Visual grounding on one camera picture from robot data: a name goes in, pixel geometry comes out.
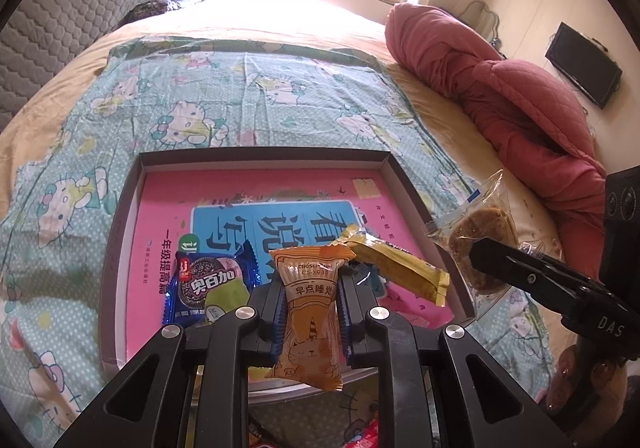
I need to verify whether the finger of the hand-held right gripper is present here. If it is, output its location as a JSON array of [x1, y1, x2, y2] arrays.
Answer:
[[470, 237, 607, 320]]

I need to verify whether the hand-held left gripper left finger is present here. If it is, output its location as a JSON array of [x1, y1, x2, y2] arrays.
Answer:
[[54, 277, 288, 448]]

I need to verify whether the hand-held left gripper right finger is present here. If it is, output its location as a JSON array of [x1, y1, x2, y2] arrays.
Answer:
[[338, 277, 572, 448]]

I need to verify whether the clear packet brown floss cake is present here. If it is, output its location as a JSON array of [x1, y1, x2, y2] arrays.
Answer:
[[425, 169, 558, 294]]

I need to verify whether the orange cat print packet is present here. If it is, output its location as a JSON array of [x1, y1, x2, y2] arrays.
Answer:
[[264, 245, 357, 392]]

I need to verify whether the gold cake packet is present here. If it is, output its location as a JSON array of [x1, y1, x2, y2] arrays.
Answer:
[[337, 223, 452, 310]]

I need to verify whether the blue cookie packet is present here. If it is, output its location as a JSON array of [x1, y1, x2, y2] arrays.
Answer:
[[161, 247, 259, 327]]

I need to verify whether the shallow cardboard box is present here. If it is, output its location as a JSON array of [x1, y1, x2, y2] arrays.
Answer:
[[101, 149, 477, 401]]

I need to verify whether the person's right hand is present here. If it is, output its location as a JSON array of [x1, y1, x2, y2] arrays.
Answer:
[[546, 339, 632, 417]]

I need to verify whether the pink book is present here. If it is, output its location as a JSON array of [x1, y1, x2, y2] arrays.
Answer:
[[120, 168, 458, 379]]

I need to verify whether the red quilt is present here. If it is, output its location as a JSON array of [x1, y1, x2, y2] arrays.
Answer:
[[384, 3, 608, 301]]

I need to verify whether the black television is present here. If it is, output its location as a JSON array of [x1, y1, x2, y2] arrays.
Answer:
[[545, 22, 623, 110]]

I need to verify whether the teal cat print blanket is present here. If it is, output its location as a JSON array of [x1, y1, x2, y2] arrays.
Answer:
[[0, 36, 576, 448]]

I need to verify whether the dark floral pillow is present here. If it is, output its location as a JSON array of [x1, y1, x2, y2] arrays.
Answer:
[[127, 0, 205, 22]]

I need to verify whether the grey quilted headboard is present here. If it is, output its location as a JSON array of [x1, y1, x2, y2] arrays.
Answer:
[[0, 0, 173, 134]]

